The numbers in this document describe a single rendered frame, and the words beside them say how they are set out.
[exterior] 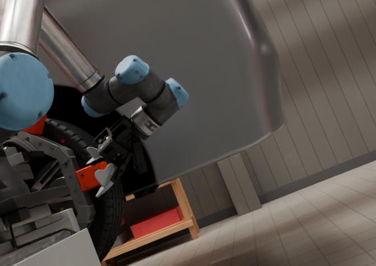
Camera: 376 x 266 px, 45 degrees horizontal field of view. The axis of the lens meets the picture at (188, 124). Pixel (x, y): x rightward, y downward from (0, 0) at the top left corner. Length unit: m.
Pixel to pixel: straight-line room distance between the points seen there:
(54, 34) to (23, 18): 0.27
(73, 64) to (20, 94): 0.41
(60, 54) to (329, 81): 5.10
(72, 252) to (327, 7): 5.74
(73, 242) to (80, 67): 0.57
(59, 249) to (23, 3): 0.47
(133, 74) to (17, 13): 0.33
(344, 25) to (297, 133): 1.48
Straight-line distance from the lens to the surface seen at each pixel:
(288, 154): 5.92
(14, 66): 0.79
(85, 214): 1.53
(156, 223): 5.39
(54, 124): 1.65
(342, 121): 6.02
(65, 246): 0.69
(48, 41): 1.17
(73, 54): 1.17
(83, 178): 1.52
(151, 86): 1.14
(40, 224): 0.93
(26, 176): 1.39
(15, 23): 0.89
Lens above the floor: 0.75
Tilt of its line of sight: 5 degrees up
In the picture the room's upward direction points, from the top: 22 degrees counter-clockwise
